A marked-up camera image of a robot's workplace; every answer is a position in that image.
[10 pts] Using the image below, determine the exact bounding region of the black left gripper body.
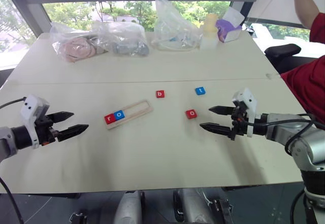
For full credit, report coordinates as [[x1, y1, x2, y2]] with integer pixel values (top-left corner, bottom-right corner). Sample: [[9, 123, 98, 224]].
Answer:
[[35, 113, 60, 147]]

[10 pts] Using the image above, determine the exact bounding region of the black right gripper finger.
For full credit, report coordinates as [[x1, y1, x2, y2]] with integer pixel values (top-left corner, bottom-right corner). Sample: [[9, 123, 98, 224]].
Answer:
[[199, 122, 235, 139], [208, 105, 236, 116]]

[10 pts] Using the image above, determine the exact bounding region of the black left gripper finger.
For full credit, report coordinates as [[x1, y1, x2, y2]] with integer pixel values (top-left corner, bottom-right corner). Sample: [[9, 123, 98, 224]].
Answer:
[[56, 124, 89, 143], [49, 111, 75, 123]]

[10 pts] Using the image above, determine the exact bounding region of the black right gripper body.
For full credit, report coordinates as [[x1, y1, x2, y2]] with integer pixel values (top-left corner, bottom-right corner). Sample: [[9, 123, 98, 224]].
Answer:
[[230, 100, 251, 141]]

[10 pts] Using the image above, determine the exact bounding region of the wooden letter tray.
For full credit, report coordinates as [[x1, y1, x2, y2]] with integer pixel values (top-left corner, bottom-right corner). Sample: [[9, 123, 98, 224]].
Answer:
[[104, 99, 154, 130]]

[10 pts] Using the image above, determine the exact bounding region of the silver robot right leg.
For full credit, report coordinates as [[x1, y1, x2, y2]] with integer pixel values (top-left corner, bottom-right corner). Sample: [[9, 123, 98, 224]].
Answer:
[[173, 188, 236, 224]]

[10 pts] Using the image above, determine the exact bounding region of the silver robot leg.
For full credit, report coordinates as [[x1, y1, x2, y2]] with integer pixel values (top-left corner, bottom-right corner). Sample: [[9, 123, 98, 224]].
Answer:
[[113, 190, 146, 224], [173, 188, 236, 224]]

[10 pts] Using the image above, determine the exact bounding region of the silver robot left leg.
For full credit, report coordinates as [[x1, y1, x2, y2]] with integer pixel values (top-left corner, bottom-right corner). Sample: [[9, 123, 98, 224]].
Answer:
[[113, 190, 146, 224]]

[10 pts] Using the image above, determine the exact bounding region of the plastic bag with pink items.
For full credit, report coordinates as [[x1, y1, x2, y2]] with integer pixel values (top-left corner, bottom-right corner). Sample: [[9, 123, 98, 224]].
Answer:
[[49, 22, 107, 63]]

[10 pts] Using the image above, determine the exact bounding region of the translucent yellow plastic bottle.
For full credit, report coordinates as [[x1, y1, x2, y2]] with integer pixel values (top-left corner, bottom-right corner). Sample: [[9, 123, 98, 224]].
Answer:
[[199, 13, 219, 51]]

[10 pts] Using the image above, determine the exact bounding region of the black office chair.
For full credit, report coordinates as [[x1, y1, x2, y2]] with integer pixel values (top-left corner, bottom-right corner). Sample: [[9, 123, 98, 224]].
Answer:
[[264, 43, 318, 75]]

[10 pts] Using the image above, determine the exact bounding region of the purple tissue box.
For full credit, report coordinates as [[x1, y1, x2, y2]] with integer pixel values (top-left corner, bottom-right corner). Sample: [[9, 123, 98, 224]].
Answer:
[[215, 7, 246, 44]]

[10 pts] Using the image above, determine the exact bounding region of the person in red shirt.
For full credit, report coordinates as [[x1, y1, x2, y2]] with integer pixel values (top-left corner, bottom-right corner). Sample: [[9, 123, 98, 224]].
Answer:
[[280, 0, 325, 128]]

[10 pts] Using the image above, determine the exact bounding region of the tall clear plastic bag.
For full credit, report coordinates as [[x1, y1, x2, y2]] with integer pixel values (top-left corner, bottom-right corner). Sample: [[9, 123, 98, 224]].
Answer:
[[151, 0, 201, 51]]

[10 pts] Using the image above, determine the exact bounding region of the plastic bag with grey items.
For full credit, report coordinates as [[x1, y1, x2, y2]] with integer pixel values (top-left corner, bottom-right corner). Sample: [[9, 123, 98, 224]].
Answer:
[[97, 20, 150, 57]]

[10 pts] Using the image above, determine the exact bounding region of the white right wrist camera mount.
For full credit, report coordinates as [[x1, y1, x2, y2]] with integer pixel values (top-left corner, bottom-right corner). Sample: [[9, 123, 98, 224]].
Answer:
[[232, 87, 257, 138]]

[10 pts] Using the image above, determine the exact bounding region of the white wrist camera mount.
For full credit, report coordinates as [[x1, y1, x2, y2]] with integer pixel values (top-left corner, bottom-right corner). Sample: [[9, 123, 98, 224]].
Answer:
[[20, 94, 51, 149], [232, 87, 257, 138]]

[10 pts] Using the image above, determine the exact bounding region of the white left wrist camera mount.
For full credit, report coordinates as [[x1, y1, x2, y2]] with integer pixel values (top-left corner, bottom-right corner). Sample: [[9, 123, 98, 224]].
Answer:
[[20, 94, 51, 149]]

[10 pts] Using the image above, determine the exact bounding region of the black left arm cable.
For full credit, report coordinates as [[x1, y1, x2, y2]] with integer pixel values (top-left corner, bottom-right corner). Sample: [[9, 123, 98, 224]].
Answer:
[[0, 97, 27, 109]]

